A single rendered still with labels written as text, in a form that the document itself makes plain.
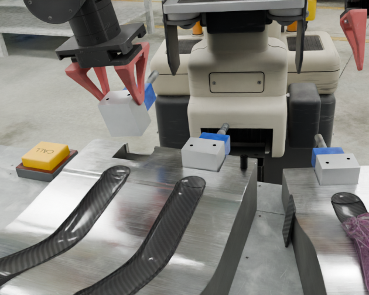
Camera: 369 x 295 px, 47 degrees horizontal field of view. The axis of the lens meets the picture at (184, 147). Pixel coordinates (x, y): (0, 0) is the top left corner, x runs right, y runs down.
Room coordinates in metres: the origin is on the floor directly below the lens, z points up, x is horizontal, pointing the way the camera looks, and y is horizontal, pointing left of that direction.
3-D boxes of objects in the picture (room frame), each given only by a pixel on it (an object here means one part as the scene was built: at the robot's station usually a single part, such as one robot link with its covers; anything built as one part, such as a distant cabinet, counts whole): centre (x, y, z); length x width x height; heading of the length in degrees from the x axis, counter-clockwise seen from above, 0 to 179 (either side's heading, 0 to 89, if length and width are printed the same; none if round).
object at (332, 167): (0.52, -0.21, 0.86); 0.13 x 0.05 x 0.05; 174
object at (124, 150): (0.53, 0.07, 0.87); 0.05 x 0.05 x 0.04; 67
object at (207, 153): (0.53, -0.04, 0.89); 0.13 x 0.05 x 0.05; 156
